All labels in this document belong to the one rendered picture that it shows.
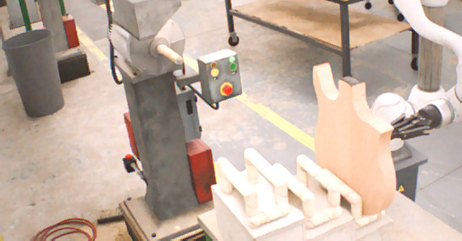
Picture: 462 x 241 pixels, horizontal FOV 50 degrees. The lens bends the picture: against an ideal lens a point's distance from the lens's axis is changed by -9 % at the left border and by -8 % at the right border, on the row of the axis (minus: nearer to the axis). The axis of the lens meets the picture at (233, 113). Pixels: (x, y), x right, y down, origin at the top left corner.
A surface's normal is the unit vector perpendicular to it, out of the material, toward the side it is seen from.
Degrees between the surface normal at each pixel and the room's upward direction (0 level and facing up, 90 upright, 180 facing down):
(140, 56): 92
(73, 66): 90
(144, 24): 90
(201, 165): 90
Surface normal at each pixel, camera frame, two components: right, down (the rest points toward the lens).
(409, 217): -0.11, -0.88
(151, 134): 0.47, 0.36
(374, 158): -0.90, 0.29
